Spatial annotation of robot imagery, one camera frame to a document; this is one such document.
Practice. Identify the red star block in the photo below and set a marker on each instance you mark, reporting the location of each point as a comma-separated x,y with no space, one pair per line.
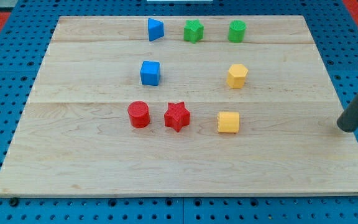
177,116

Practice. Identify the green star block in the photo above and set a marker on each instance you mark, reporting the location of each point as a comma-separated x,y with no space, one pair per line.
193,31

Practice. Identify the wooden board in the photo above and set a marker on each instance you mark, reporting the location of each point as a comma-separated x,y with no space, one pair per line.
75,139

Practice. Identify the red cylinder block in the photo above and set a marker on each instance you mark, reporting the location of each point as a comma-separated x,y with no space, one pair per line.
138,112

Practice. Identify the yellow rounded block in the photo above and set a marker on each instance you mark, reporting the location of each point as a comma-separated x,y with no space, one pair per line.
228,122

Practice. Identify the blue cube block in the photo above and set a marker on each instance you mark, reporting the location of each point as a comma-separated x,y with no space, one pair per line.
150,73

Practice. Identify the yellow hexagon block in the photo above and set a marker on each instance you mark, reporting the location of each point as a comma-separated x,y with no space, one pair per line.
236,76

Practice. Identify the blue triangle block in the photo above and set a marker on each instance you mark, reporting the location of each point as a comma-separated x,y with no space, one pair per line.
155,29

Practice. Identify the green cylinder block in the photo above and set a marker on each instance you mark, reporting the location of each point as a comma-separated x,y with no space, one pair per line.
237,30

